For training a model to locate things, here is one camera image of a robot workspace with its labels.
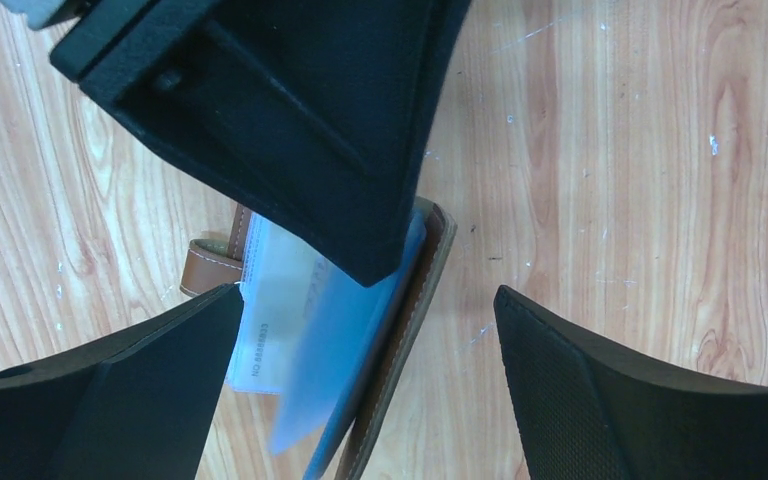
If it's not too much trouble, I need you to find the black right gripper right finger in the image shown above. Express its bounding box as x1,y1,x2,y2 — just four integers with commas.
494,286,768,479

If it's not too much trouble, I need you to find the brown leather card holder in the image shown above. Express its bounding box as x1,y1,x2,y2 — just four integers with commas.
180,197,456,479

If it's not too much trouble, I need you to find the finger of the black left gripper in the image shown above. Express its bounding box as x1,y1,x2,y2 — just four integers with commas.
50,0,469,286

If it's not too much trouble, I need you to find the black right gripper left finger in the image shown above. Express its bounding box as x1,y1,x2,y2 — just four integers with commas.
0,283,243,479

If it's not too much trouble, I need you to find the white credit card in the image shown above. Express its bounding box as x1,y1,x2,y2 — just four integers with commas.
226,213,320,394

